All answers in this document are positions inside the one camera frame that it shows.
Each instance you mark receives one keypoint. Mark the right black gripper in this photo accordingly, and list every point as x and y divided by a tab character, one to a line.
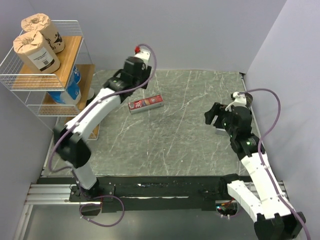
217	108

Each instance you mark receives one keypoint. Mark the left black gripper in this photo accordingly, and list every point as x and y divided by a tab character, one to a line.
145	72

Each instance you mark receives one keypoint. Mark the black paper roll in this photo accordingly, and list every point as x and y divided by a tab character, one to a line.
91	95
249	100

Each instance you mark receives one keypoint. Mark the blue paper roll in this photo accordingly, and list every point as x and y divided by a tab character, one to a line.
71	96
75	76

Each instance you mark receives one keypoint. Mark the brown roll with label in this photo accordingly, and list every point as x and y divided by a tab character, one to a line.
32	48

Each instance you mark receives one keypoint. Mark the brown roll with cartoon print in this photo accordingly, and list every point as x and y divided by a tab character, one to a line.
42	23

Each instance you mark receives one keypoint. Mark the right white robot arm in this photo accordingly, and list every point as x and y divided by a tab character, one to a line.
274	218

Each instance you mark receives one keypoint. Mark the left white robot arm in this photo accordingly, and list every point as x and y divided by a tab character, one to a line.
71	138

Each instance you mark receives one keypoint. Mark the grey flat box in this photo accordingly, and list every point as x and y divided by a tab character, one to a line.
220	131

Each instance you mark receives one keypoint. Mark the red toothpaste box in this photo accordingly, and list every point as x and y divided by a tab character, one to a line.
145	104

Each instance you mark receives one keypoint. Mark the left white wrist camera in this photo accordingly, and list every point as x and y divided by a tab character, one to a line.
142	54

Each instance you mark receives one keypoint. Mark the white wire wooden shelf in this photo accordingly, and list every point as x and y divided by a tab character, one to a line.
32	89

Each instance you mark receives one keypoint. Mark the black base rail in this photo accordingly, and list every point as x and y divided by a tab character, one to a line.
149	193

